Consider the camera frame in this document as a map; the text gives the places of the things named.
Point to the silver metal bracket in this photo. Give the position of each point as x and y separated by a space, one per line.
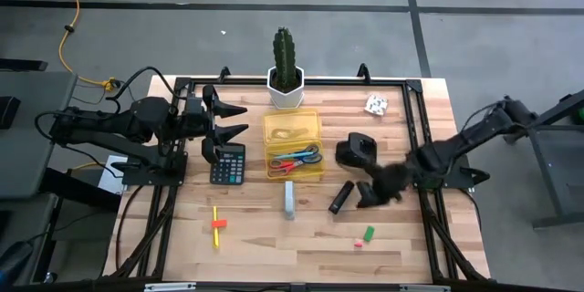
424 288
169 287

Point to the yellow pencil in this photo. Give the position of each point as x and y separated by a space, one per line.
215 237

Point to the black hole punch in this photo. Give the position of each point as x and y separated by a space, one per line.
356 148

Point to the white hexagonal plant pot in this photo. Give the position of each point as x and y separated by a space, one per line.
285 98

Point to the grey table black legs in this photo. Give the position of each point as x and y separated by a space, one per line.
570 182

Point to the green eraser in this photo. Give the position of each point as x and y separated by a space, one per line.
368 233

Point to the black aluminium table frame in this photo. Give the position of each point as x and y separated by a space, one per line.
319 82

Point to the white paper sheet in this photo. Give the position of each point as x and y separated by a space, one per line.
111 178

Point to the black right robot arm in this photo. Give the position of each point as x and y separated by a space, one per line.
479 132

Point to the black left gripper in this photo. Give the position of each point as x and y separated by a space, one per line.
207 125

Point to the small pink eraser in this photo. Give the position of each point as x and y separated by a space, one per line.
358 244

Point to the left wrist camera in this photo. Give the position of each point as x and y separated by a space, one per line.
194 107

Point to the black box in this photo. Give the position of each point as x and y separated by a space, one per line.
9 111

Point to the grey side table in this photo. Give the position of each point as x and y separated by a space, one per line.
27 155

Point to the yellow transparent supply box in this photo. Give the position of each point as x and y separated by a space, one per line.
292 123

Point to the black flat bar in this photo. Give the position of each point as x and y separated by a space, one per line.
23 65

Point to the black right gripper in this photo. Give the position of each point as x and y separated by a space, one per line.
390 182

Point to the black desk calculator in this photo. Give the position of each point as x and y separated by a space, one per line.
228 164

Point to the green cactus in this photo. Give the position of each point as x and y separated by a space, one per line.
285 59

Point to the white grey stapler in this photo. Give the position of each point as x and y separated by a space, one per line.
289 201

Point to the orange eraser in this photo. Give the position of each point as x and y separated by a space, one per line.
219 224

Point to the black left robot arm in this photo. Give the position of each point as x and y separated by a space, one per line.
91 123

